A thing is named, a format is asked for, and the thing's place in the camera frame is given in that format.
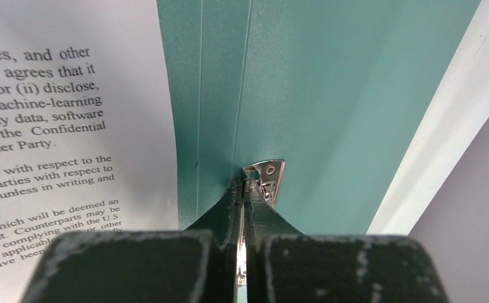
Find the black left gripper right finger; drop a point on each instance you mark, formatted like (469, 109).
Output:
(284, 265)

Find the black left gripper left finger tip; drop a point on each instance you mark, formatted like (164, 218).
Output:
(197, 264)

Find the printed white paper sheet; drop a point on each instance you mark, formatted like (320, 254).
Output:
(87, 140)

